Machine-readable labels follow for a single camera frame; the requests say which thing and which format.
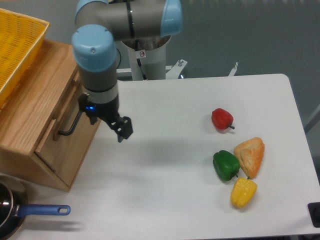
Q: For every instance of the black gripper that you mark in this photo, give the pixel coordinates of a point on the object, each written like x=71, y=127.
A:
x=107, y=112

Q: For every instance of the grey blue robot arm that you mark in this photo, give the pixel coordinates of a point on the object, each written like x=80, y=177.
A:
x=99, y=25

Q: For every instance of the red bell pepper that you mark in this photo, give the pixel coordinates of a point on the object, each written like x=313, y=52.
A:
x=222, y=119

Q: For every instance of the yellow bell pepper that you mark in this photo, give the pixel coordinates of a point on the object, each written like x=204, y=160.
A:
x=242, y=192

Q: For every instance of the white table bracket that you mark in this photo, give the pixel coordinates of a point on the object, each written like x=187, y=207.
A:
x=233, y=71

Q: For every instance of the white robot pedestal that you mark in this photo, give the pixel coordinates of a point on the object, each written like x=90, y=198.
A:
x=147, y=59

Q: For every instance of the yellow plastic basket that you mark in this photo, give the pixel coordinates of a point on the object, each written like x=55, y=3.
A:
x=21, y=37

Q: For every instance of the green bell pepper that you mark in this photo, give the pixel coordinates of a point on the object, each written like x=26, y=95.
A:
x=226, y=165

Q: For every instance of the blue handled frying pan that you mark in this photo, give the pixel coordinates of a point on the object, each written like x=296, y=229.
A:
x=15, y=206

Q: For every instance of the wooden drawer cabinet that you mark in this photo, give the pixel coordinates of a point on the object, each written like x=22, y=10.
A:
x=27, y=114

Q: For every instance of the wooden top drawer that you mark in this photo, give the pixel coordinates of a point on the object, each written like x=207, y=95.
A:
x=68, y=137

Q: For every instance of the black corner device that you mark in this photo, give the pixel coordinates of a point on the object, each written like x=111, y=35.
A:
x=314, y=212

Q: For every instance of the orange bread pastry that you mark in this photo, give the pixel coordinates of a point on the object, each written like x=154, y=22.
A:
x=250, y=154

